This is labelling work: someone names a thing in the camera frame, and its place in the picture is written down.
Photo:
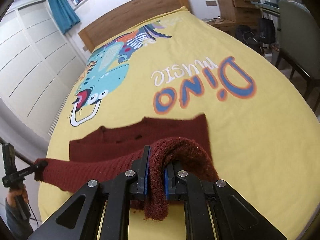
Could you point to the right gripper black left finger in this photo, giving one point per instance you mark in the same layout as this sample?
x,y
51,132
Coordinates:
x,y
99,210

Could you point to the wall socket plate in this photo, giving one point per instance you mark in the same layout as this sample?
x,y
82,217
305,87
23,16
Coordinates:
x,y
211,3

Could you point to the yellow dinosaur print bedspread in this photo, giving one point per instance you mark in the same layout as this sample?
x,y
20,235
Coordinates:
x,y
264,138

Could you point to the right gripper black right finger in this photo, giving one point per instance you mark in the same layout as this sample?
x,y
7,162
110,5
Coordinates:
x,y
214,210

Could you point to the wooden drawer cabinet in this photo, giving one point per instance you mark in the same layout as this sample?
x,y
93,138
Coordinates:
x,y
234,13

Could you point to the person's left hand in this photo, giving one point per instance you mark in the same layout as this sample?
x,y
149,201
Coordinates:
x,y
15,193

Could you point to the white wardrobe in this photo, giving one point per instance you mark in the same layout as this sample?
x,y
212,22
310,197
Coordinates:
x,y
38,67

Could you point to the left grey sleeve forearm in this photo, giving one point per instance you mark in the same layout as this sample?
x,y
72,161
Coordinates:
x,y
20,229

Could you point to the teal curtain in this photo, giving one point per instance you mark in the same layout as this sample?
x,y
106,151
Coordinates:
x,y
64,15

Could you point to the wooden headboard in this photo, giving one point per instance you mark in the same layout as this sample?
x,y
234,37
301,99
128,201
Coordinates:
x,y
125,17

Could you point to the dark red knitted sweater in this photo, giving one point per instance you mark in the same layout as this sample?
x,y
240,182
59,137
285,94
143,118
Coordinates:
x,y
106,153

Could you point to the grey-green chair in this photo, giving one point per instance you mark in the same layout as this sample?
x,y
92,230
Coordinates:
x,y
299,43

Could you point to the black bag on floor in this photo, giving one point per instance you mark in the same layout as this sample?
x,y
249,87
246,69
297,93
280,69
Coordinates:
x,y
245,34

